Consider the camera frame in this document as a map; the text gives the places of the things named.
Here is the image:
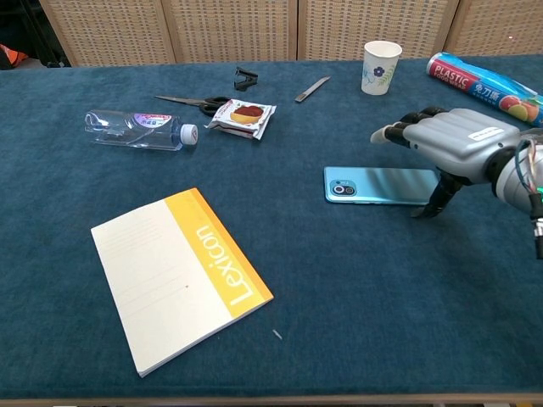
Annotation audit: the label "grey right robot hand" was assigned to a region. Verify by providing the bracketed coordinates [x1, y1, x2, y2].
[370, 106, 521, 220]

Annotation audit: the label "light blue smartphone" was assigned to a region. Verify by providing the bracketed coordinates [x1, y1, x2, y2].
[323, 165, 441, 207]

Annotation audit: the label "plastic food wrap roll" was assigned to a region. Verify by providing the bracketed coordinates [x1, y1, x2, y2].
[426, 52, 543, 128]

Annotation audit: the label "white floral paper cup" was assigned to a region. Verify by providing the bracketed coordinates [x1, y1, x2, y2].
[361, 40, 403, 96]

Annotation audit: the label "grey utility knife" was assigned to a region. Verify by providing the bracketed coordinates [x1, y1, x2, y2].
[294, 75, 332, 103]

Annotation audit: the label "blue table cloth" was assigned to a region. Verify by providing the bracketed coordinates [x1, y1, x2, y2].
[0, 55, 543, 402]

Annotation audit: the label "snack packet with cake picture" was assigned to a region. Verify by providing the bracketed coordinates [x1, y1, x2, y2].
[204, 98, 277, 141]

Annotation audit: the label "woven rattan cabinet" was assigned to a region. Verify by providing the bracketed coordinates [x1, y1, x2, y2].
[38, 0, 543, 67]

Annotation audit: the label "white and yellow Lexicon notebook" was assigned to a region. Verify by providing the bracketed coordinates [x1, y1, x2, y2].
[90, 187, 275, 378]

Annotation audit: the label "clear plastic water bottle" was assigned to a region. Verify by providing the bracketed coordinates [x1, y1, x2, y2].
[83, 109, 199, 153]

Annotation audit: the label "orange and black object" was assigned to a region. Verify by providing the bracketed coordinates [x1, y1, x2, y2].
[0, 42, 30, 71]

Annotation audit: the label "black handled scissors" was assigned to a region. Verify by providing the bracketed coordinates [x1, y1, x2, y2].
[154, 94, 232, 118]

